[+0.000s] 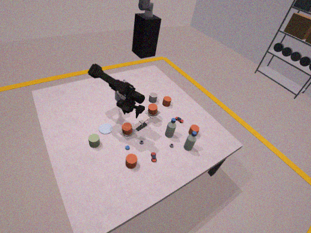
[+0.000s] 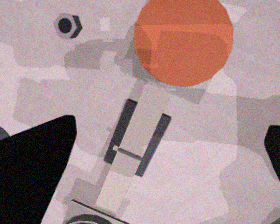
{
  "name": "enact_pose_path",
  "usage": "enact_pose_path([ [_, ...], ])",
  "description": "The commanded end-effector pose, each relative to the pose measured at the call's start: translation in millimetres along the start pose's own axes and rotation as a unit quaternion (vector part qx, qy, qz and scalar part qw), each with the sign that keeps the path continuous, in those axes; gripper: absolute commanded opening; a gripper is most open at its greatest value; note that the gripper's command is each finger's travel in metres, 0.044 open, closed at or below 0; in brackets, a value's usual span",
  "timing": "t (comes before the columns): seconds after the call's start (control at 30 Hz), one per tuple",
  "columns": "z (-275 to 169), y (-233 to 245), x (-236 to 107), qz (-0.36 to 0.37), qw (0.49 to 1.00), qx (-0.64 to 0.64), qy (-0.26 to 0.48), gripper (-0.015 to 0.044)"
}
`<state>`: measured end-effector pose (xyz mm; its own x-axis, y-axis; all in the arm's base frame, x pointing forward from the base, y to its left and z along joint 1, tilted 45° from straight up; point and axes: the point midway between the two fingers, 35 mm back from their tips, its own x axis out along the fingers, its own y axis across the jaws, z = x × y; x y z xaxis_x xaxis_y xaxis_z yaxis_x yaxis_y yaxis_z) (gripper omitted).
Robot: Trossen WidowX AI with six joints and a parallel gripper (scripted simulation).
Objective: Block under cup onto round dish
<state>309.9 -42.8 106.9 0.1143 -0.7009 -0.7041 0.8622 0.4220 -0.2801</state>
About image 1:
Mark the olive green cylinder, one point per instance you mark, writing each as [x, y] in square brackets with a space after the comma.
[93, 140]

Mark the orange cylinder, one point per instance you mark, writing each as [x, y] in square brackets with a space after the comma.
[152, 109]
[166, 101]
[126, 128]
[131, 161]
[194, 128]

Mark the red toy car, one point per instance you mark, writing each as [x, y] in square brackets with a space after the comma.
[179, 119]
[153, 155]

